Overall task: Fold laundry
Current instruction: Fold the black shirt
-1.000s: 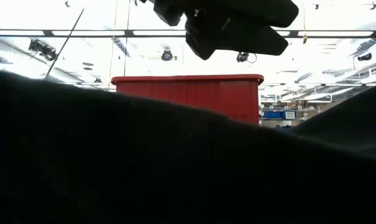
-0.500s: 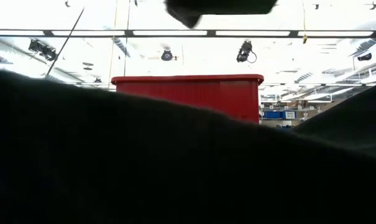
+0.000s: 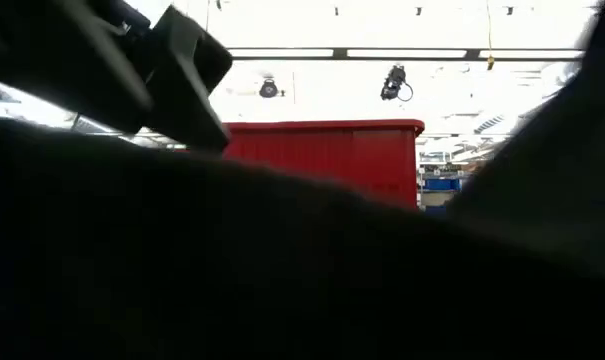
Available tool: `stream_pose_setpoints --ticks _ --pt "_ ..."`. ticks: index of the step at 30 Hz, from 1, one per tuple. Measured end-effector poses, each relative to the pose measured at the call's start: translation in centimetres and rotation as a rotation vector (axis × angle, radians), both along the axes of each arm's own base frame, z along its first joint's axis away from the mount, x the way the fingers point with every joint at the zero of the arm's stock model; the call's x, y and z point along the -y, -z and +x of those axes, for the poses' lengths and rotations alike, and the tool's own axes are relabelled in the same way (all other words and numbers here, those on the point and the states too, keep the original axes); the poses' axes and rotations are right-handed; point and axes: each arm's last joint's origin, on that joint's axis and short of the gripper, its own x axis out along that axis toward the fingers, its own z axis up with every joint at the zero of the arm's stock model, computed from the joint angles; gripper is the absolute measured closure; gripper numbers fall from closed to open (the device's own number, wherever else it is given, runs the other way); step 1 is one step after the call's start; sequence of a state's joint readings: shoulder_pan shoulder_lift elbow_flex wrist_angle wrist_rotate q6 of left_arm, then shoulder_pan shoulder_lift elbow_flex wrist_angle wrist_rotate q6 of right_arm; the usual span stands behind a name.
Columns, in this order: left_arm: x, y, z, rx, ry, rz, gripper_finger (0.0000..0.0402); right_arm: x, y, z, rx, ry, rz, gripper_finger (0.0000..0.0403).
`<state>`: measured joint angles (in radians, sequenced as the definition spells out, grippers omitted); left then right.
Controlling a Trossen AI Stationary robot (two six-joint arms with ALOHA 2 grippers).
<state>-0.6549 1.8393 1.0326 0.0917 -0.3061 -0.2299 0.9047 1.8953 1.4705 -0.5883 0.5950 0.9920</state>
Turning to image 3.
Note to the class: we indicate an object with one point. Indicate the black garment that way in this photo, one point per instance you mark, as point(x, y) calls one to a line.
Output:
point(232, 275)

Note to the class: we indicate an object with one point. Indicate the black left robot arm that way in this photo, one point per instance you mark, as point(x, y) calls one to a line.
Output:
point(57, 60)

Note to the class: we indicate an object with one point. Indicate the red plastic laundry basket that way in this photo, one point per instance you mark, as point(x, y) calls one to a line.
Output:
point(342, 155)

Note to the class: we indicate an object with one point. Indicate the black round ceiling fixture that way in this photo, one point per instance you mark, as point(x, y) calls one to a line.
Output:
point(268, 89)

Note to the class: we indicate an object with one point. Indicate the black overhead light bar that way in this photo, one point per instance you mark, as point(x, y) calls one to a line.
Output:
point(407, 54)

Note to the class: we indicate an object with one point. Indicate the blue storage bin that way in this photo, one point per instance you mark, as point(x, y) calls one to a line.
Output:
point(434, 210)
point(441, 184)

